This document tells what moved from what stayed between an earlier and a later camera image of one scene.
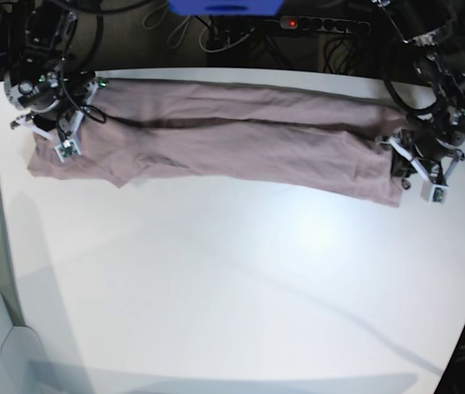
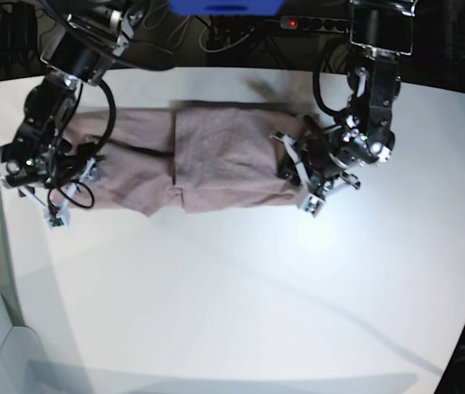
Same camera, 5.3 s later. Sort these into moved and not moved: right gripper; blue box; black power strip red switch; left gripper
Moved: right gripper; left gripper
Not moved: blue box; black power strip red switch
